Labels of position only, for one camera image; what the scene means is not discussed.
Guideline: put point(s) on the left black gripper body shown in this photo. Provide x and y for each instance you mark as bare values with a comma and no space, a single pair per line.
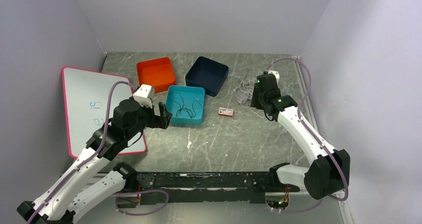
148,118

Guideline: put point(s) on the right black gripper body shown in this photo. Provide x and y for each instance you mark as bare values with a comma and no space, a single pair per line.
258,98

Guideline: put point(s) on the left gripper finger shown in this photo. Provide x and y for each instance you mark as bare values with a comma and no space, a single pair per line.
162,108
165,118

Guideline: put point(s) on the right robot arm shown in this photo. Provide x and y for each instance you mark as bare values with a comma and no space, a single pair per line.
329,167

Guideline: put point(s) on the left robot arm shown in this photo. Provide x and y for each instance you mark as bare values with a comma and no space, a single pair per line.
68,200

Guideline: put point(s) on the clear paperclip container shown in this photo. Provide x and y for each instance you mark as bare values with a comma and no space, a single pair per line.
245,101

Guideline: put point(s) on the light blue plastic box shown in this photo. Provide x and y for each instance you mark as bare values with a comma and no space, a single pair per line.
186,104

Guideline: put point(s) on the orange plastic box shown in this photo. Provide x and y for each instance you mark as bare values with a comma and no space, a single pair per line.
157,73

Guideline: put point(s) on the red white small box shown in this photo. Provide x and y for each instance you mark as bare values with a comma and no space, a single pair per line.
226,112

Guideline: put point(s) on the dark blue plastic box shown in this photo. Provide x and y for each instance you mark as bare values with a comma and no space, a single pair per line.
207,74

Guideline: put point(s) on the pink framed whiteboard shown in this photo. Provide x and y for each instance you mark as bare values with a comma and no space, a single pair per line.
85,98

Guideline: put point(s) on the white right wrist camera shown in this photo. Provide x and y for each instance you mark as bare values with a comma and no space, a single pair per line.
276,74

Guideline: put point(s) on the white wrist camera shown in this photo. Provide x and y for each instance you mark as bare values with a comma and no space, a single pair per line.
143,95
276,74

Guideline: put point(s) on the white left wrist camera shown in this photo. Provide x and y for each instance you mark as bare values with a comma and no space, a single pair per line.
143,95

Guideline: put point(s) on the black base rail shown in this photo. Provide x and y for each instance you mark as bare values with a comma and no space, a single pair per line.
211,186

